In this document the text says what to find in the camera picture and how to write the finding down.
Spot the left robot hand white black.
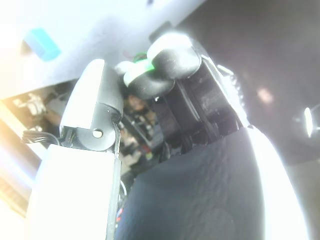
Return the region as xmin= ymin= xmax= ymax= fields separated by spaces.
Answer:
xmin=24 ymin=31 xmax=312 ymax=240

